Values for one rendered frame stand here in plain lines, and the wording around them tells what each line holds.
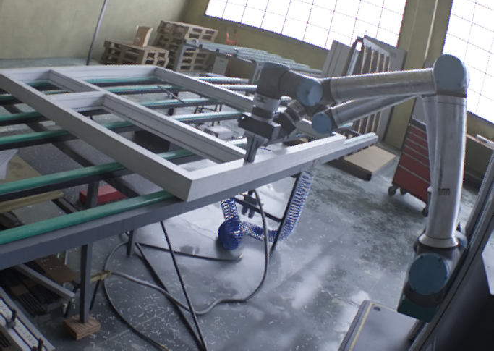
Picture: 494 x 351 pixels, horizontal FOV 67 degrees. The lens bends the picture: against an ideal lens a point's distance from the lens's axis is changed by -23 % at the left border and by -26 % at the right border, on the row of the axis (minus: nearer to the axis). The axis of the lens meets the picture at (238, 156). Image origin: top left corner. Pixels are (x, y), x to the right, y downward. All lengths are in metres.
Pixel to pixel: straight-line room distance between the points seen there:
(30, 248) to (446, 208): 1.13
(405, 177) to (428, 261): 4.08
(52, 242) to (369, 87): 1.11
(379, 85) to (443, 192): 0.46
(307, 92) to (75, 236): 0.86
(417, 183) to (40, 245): 4.69
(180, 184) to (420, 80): 0.83
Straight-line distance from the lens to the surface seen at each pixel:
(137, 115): 2.05
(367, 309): 2.25
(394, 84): 1.52
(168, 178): 1.43
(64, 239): 1.09
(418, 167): 5.30
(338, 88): 1.61
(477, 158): 9.33
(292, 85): 1.54
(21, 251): 1.02
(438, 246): 1.34
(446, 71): 1.31
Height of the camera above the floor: 1.41
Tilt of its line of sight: 16 degrees down
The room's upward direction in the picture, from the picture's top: 16 degrees clockwise
